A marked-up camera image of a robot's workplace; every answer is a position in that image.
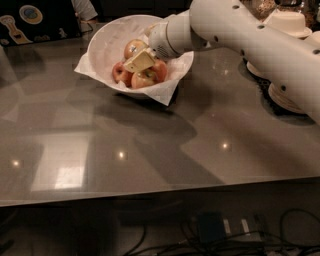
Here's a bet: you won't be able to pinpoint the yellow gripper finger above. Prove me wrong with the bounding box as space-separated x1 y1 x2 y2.
124 49 155 73

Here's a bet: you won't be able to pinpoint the yellow-red top apple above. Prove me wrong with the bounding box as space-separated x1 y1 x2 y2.
123 39 148 59

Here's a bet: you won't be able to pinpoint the black floor cables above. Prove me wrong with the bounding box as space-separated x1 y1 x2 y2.
121 208 320 256

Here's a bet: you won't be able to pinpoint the back stack paper plates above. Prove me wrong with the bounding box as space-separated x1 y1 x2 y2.
246 62 266 79

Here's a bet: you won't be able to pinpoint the black laptop with stickers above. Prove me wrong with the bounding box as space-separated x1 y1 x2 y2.
0 0 81 47

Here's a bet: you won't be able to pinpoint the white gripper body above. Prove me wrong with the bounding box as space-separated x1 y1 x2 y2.
145 19 180 61

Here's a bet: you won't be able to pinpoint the red left apple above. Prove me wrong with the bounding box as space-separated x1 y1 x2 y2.
112 61 133 87

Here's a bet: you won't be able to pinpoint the red apple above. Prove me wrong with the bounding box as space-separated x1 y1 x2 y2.
112 61 133 87
151 59 167 82

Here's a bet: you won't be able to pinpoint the person forearm white sleeve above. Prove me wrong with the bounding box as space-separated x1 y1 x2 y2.
71 0 98 23

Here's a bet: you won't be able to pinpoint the yellow-red front apple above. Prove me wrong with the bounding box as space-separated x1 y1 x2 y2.
131 69 158 89

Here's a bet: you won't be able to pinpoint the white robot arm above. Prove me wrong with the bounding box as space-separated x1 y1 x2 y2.
124 0 320 123

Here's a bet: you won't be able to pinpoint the black power adapter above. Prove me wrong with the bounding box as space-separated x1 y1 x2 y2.
197 212 226 243

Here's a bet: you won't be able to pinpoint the red right apple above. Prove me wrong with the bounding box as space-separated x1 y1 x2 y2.
151 59 167 82

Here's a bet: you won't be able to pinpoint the white paper liner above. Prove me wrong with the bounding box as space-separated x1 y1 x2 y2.
74 23 191 107

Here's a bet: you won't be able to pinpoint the yellow-red apple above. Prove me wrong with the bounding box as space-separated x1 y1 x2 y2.
131 69 158 89
123 39 148 59

